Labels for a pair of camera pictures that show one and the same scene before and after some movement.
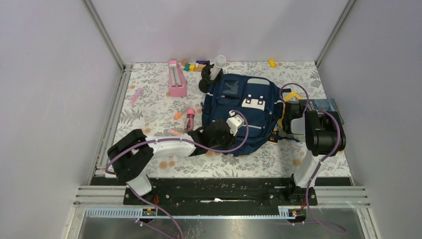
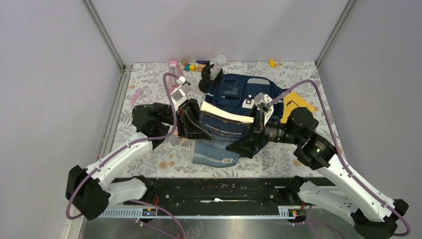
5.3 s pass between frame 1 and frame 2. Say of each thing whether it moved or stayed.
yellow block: stayed
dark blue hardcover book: moved
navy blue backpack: stayed
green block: stayed
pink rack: stayed
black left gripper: moved
